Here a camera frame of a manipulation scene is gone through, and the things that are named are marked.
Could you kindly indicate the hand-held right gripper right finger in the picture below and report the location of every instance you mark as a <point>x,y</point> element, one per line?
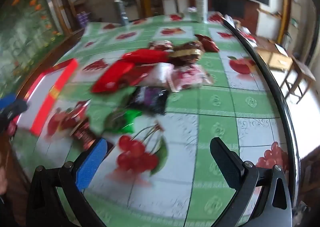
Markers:
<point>226,164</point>

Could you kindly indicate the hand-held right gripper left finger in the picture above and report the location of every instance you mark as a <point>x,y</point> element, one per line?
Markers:
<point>91,167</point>

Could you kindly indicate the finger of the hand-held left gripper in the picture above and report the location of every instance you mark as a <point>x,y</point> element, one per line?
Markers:
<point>12,110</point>

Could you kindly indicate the red gift box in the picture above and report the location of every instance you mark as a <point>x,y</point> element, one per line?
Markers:
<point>55,84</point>

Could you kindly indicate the long red snack packet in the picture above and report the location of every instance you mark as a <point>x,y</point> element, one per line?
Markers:
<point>110,79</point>
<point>145,56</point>

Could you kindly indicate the black purple snack packet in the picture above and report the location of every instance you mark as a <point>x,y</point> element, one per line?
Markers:
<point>152,99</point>

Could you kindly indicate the pink snack packet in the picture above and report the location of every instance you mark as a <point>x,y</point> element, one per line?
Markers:
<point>186,79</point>

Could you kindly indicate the gold brown snack packet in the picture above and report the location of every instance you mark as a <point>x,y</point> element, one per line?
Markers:
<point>187,53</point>

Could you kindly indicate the dark red triangular snack packet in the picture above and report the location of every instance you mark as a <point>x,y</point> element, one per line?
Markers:
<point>207,43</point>

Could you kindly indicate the fruit print tablecloth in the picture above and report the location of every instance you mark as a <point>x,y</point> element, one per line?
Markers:
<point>217,116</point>

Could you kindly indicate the green snack packet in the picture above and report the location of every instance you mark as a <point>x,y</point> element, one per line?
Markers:
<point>125,123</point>

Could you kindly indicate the black rimmed table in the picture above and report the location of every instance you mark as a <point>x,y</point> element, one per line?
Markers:
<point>293,141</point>

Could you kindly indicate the brown wooden cabinet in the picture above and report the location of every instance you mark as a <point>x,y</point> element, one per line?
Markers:
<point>62,41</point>

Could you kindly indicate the purple bottle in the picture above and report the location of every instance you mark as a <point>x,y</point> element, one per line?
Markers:
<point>80,19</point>
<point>86,19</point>

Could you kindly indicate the light cardboard box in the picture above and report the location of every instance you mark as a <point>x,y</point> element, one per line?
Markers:
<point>272,59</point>

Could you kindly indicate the wooden stool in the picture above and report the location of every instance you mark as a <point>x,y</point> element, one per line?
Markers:
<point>302,69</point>

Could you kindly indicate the grey metal cup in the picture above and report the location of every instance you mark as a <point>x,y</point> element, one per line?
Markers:
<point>123,14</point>

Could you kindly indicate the white plastic bag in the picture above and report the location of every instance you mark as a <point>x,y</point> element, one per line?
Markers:
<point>191,10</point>

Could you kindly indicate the white spray bottle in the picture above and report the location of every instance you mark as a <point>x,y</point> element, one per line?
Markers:
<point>201,6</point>

